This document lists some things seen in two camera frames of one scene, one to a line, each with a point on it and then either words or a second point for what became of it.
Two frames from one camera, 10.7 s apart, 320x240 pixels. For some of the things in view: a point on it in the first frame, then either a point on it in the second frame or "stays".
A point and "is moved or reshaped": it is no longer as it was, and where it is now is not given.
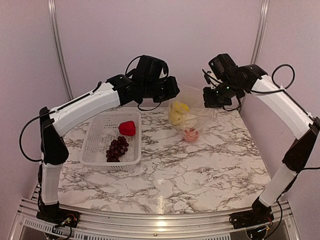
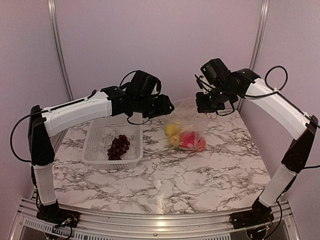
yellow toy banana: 175,114 to 174,139
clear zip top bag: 188,114 is moved or reshaped
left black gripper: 173,90 to 164,107
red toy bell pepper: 127,128 to 188,140
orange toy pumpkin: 191,135 to 200,145
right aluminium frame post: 262,25 stays
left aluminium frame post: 52,10 stays
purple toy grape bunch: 117,149 stays
